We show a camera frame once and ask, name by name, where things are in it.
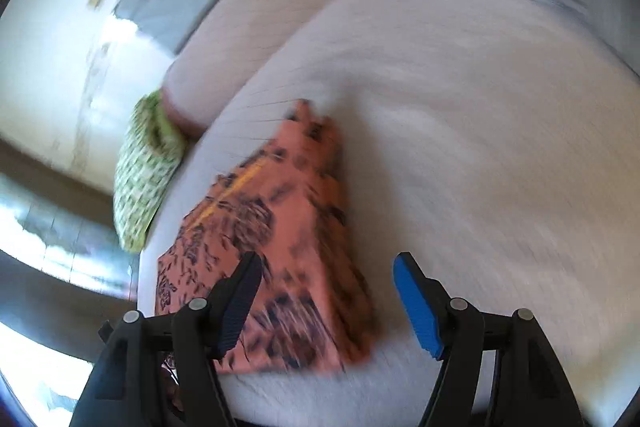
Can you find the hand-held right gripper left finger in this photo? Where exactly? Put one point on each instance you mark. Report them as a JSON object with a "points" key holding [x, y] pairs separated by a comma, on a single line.
{"points": [[240, 302]]}

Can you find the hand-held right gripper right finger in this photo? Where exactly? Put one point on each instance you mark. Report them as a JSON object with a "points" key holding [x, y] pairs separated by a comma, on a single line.
{"points": [[417, 307]]}

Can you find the green checked pillow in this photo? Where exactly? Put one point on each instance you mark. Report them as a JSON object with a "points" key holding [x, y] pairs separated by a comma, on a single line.
{"points": [[140, 182]]}

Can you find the pink bolster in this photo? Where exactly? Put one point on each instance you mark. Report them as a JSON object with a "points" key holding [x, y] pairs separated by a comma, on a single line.
{"points": [[250, 22]]}

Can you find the orange floral shirt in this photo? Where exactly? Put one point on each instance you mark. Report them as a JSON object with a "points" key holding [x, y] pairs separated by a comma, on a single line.
{"points": [[300, 232]]}

